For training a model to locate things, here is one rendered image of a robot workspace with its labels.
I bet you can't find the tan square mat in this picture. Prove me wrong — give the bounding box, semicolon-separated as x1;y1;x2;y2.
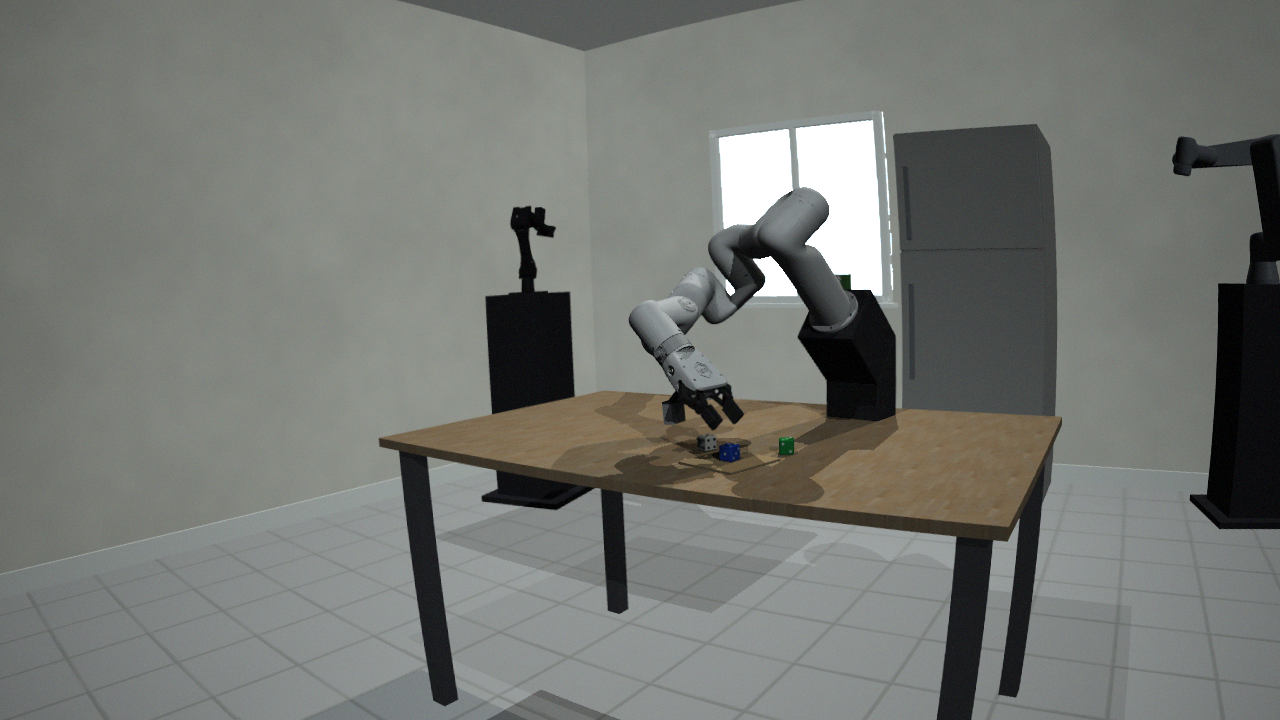
678;451;781;475

